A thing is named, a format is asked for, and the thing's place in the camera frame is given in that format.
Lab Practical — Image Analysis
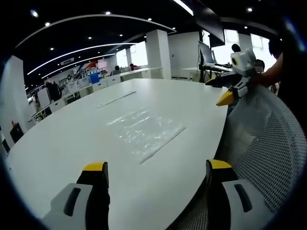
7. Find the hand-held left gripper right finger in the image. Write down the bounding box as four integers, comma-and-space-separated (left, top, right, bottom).
205, 159, 266, 230

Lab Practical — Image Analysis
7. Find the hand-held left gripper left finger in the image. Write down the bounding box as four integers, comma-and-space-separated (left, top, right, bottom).
42, 161, 111, 230

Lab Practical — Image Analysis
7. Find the large clear food packaging bag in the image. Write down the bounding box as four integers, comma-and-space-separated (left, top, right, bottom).
107, 110, 187, 165

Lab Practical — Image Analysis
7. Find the white standing desk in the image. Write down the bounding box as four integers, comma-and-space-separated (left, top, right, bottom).
182, 62, 235, 81

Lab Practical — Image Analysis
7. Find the computer monitor on stand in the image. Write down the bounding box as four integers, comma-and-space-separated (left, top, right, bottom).
198, 40, 216, 67

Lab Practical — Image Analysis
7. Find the large black hanging screen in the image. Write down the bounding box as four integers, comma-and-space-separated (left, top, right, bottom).
195, 14, 226, 48

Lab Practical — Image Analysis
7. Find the white mesh office chair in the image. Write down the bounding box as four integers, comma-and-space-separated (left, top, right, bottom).
167, 85, 307, 230

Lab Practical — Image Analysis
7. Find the white square pillar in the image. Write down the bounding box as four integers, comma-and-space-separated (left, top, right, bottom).
145, 29, 172, 80

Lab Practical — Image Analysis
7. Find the long white office desk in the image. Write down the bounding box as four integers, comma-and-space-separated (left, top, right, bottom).
105, 67, 165, 83

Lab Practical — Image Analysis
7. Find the black office chair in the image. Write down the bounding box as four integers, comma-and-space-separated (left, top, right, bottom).
9, 122, 24, 144

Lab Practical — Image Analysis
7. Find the black hanging jacket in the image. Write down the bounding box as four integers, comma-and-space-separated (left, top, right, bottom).
45, 81, 63, 103

